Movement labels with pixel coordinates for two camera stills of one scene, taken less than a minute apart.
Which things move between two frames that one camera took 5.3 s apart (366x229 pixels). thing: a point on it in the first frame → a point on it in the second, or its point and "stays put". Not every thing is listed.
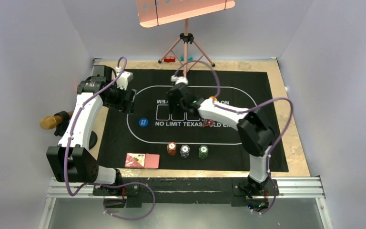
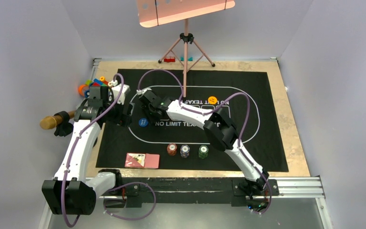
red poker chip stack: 171,147 stays put
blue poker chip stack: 185,150 stays put
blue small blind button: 143,122 stays put
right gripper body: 175,106 → 150,110
